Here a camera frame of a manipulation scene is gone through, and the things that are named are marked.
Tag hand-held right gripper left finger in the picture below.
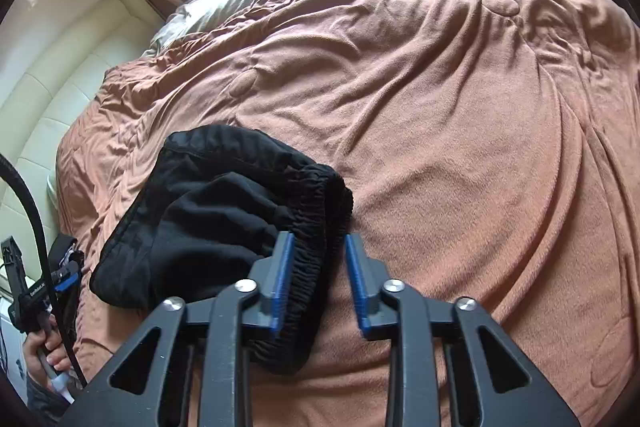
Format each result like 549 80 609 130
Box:
60 231 296 427

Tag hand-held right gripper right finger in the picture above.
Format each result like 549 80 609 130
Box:
344 234 583 427

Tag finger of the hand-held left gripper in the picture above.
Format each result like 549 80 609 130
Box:
49 234 83 303

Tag black pants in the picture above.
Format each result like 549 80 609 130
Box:
90 125 355 375

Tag person's left hand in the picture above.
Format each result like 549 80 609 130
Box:
22 314 76 389

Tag brown fleece blanket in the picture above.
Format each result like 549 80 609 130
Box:
54 0 640 427

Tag cream padded headboard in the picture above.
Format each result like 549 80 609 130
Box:
0 0 166 298

